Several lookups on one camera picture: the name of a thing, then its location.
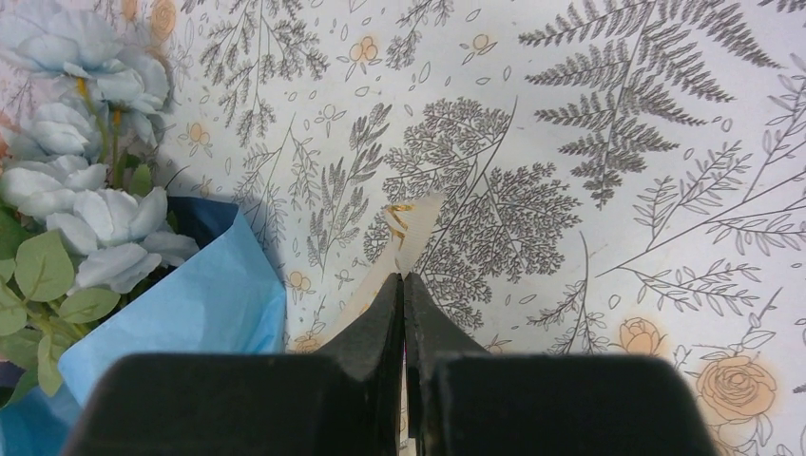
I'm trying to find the cream printed ribbon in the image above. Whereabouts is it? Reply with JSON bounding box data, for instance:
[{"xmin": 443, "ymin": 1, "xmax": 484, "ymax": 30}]
[{"xmin": 322, "ymin": 193, "xmax": 445, "ymax": 343}]

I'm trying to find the flower bouquet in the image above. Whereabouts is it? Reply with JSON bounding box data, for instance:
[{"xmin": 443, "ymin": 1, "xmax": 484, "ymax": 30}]
[{"xmin": 1, "ymin": 1, "xmax": 285, "ymax": 455}]

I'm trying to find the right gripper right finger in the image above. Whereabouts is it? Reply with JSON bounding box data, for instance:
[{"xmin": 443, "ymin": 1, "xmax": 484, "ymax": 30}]
[{"xmin": 402, "ymin": 275, "xmax": 716, "ymax": 455}]

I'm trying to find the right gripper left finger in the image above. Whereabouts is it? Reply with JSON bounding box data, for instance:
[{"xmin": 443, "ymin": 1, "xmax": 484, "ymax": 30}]
[{"xmin": 64, "ymin": 274, "xmax": 404, "ymax": 455}]

